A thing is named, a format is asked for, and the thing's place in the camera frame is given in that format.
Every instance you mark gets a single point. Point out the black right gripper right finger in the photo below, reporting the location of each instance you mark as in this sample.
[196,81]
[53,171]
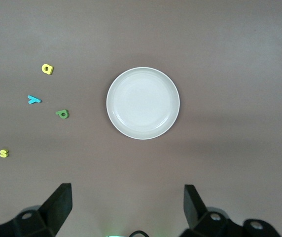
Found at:
[195,212]

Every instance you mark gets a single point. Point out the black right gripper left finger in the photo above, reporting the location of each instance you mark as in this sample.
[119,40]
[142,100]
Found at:
[54,207]

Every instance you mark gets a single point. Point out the green foam letter p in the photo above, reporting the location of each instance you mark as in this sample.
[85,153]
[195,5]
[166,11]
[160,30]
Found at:
[57,113]

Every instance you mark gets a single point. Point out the teal foam letter y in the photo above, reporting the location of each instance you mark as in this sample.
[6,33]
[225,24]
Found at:
[34,99]

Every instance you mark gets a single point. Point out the yellow foam letter a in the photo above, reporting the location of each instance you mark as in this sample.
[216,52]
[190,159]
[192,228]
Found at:
[49,72]

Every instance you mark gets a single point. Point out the yellow foam letter s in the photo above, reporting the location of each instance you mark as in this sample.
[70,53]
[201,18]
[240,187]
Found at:
[4,153]

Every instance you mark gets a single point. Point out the beige round plate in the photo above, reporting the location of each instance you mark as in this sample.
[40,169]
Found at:
[143,103]

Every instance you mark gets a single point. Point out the brown table cover sheet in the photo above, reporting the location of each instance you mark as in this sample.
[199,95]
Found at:
[205,49]

